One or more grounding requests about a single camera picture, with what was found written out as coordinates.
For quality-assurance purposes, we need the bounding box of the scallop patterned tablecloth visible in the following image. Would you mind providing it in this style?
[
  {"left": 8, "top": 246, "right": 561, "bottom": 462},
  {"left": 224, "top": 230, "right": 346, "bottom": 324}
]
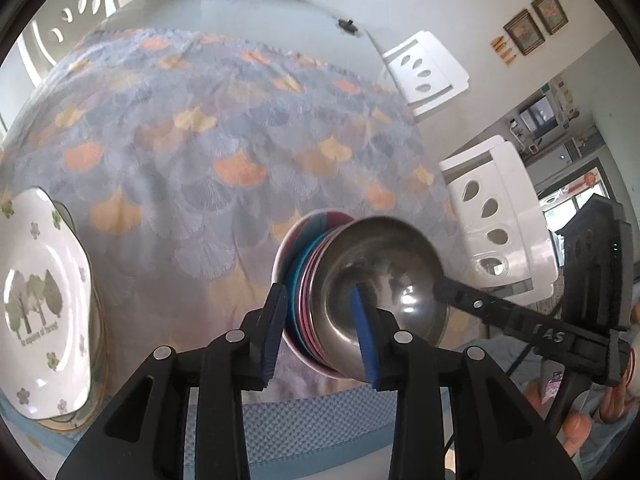
[{"left": 0, "top": 27, "right": 462, "bottom": 406}]

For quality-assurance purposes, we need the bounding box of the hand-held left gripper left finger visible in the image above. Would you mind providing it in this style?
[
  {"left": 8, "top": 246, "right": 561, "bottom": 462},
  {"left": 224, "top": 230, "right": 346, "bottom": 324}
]
[{"left": 55, "top": 282, "right": 290, "bottom": 480}]

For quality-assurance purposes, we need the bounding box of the white cutout chair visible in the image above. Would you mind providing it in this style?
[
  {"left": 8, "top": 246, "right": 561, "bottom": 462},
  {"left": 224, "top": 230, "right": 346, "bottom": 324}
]
[
  {"left": 438, "top": 135, "right": 561, "bottom": 307},
  {"left": 17, "top": 0, "right": 119, "bottom": 69},
  {"left": 382, "top": 30, "right": 471, "bottom": 119}
]

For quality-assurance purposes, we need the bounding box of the teal bowl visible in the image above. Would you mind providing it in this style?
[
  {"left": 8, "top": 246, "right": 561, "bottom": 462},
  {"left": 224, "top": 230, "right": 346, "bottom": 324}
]
[{"left": 286, "top": 230, "right": 332, "bottom": 357}]

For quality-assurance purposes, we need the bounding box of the glass door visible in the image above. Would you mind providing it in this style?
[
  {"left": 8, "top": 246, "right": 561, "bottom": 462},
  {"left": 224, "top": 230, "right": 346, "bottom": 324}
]
[{"left": 537, "top": 157, "right": 615, "bottom": 222}]

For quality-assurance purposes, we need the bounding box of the black cable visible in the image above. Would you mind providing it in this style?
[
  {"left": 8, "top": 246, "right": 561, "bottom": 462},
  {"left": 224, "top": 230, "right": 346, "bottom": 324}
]
[{"left": 504, "top": 340, "right": 539, "bottom": 379}]

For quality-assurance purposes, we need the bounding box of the blue textured cloth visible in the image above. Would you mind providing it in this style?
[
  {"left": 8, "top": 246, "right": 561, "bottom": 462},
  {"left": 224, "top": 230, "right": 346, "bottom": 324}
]
[{"left": 30, "top": 390, "right": 457, "bottom": 480}]

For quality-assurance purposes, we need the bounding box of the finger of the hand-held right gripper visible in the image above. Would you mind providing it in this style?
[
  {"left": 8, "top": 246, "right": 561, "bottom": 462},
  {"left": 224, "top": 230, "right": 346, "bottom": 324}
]
[{"left": 434, "top": 277, "right": 615, "bottom": 362}]

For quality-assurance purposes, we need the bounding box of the white tree print plate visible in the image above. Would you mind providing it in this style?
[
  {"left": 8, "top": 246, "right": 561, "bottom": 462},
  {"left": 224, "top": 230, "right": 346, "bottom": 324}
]
[{"left": 0, "top": 187, "right": 94, "bottom": 421}]

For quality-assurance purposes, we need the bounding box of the kitchen cabinet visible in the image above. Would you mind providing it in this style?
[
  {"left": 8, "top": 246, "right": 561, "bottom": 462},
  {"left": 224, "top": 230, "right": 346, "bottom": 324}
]
[{"left": 507, "top": 77, "right": 581, "bottom": 153}]

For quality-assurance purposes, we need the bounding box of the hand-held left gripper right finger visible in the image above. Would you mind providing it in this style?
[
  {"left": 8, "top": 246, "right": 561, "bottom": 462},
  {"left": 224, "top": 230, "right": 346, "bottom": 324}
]
[{"left": 351, "top": 284, "right": 583, "bottom": 480}]

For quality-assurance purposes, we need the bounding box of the person's right hand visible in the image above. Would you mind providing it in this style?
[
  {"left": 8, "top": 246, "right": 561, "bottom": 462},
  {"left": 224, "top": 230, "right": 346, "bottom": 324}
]
[{"left": 525, "top": 360, "right": 640, "bottom": 461}]

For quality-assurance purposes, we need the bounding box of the small framed picture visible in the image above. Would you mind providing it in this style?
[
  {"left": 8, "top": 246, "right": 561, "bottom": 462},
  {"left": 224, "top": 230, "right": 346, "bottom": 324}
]
[
  {"left": 530, "top": 0, "right": 570, "bottom": 36},
  {"left": 502, "top": 8, "right": 546, "bottom": 57}
]

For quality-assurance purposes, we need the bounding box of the stainless steel bowl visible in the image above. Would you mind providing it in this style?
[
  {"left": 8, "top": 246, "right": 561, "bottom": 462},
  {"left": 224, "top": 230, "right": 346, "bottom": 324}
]
[{"left": 305, "top": 216, "right": 451, "bottom": 383}]

